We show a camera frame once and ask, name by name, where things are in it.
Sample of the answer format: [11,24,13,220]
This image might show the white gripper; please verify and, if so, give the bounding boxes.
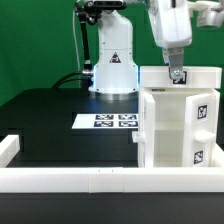
[148,0,192,80]

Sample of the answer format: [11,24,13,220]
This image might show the small white tagged box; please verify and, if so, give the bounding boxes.
[140,66,222,89]

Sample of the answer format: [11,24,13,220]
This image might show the white cabinet body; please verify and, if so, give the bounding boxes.
[139,86,220,167]

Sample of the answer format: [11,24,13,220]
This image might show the white cabinet door panel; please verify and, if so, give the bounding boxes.
[132,92,155,168]
[182,93,216,167]

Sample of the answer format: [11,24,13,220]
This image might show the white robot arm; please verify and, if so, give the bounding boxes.
[85,0,224,94]

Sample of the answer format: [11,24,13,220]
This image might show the white U-shaped fence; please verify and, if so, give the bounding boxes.
[0,135,224,193]

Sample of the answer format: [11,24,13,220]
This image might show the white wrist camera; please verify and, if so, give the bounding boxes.
[188,0,224,28]

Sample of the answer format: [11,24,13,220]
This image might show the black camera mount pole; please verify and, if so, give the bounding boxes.
[74,0,101,71]

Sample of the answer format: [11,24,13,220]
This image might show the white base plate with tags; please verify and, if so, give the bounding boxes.
[72,113,138,129]

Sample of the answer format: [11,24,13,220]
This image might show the black cables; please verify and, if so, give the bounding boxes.
[52,71,94,90]

